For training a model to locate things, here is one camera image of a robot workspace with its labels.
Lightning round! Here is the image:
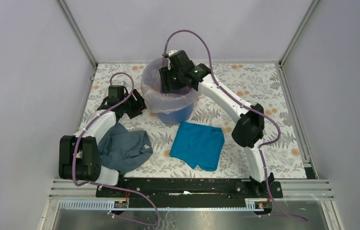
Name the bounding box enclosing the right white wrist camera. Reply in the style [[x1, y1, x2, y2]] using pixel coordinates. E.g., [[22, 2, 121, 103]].
[[161, 50, 177, 69]]

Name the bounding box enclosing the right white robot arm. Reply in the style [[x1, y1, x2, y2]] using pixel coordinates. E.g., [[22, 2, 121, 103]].
[[159, 50, 272, 197]]

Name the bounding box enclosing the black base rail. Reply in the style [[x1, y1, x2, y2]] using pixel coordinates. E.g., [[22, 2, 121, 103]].
[[96, 177, 283, 208]]

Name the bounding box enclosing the pink plastic trash bag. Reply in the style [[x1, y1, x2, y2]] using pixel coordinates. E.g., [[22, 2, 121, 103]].
[[140, 57, 201, 114]]

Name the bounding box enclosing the grey-blue crumpled garment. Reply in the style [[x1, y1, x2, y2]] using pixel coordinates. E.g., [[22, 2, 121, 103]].
[[98, 123, 153, 175]]

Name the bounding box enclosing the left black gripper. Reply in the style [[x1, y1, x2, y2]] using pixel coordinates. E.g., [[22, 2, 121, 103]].
[[120, 89, 150, 118]]

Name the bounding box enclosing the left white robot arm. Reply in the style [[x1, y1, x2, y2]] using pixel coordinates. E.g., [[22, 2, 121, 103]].
[[58, 85, 146, 197]]

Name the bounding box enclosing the floral patterned table mat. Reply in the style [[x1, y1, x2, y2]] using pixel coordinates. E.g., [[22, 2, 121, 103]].
[[67, 62, 307, 179]]

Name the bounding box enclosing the teal folded cloth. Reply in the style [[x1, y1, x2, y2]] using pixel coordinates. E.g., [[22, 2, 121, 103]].
[[169, 122, 225, 172]]

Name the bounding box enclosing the blue plastic trash bin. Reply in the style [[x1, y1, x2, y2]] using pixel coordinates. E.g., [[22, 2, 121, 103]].
[[156, 102, 197, 124]]

